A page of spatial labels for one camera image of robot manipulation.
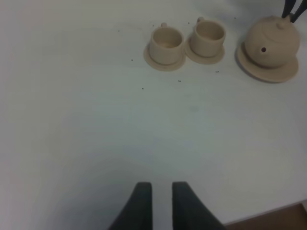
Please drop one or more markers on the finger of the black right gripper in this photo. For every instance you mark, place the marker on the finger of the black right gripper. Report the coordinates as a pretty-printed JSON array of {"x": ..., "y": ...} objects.
[
  {"x": 299, "y": 11},
  {"x": 287, "y": 10}
]

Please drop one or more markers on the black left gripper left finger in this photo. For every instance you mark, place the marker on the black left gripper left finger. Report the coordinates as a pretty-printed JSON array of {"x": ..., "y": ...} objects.
[{"x": 137, "y": 214}]

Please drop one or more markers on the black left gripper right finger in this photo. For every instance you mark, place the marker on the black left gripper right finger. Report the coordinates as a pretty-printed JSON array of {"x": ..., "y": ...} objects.
[{"x": 188, "y": 212}]

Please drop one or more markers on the beige teapot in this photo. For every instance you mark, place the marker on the beige teapot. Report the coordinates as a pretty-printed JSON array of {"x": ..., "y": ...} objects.
[{"x": 272, "y": 41}]

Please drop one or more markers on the beige teapot saucer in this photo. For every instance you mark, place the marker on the beige teapot saucer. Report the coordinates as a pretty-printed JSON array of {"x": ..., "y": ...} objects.
[{"x": 270, "y": 75}]

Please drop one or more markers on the beige right teacup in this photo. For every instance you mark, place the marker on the beige right teacup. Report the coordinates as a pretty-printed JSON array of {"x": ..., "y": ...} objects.
[{"x": 207, "y": 38}]

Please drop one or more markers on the beige teacup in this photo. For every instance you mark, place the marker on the beige teacup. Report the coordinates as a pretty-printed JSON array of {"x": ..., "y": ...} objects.
[
  {"x": 166, "y": 44},
  {"x": 207, "y": 38}
]

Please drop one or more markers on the beige left teacup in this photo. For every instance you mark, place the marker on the beige left teacup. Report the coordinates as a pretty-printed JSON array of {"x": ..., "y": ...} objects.
[{"x": 166, "y": 44}]

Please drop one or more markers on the beige left cup saucer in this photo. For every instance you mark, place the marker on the beige left cup saucer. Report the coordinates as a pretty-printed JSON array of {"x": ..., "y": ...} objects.
[{"x": 160, "y": 67}]

